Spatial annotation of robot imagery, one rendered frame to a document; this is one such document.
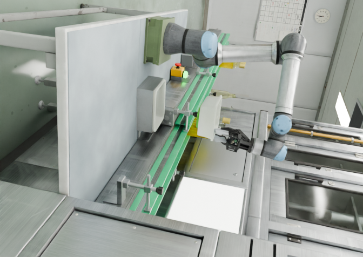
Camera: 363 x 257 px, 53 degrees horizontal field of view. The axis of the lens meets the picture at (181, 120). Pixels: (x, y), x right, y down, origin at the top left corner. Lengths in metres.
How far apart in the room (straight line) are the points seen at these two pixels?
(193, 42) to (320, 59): 6.45
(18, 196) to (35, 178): 0.71
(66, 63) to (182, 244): 0.60
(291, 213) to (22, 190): 1.20
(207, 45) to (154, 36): 0.24
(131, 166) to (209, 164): 0.53
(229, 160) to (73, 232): 1.14
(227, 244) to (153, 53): 0.96
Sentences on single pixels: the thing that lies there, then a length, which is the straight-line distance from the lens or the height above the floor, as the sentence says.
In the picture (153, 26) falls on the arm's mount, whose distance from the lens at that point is 1.67.
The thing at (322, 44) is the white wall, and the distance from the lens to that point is 7.93.
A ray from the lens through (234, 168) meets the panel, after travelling 1.98.
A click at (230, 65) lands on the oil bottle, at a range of 3.08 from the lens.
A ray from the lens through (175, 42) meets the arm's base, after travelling 1.70.
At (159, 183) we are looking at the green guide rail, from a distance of 1.54.
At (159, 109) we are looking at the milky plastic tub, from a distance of 1.85.
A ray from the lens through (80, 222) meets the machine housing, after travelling 1.14.
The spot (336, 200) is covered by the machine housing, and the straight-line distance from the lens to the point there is 2.03.
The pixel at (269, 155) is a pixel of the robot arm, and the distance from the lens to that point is 1.71.
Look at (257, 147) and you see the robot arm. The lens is 1.69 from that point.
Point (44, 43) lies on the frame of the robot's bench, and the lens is 1.15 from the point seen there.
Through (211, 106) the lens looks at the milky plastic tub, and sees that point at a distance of 1.62.
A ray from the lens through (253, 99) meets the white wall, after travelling 8.30.
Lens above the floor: 1.27
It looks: 10 degrees down
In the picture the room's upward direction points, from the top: 100 degrees clockwise
